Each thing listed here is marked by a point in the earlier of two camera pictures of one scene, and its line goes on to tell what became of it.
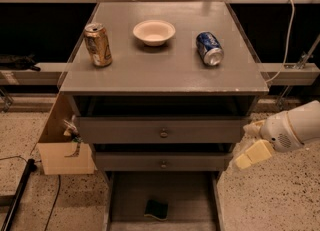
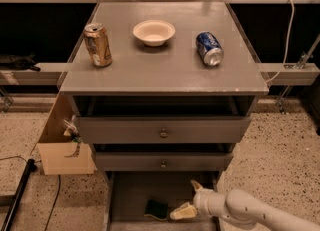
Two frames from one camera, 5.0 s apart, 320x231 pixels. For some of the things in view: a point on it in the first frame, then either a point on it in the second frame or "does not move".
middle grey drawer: (158, 161) does not move
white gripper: (277, 132) → (201, 199)
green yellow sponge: (156, 208) does not move
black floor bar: (30, 168) does not move
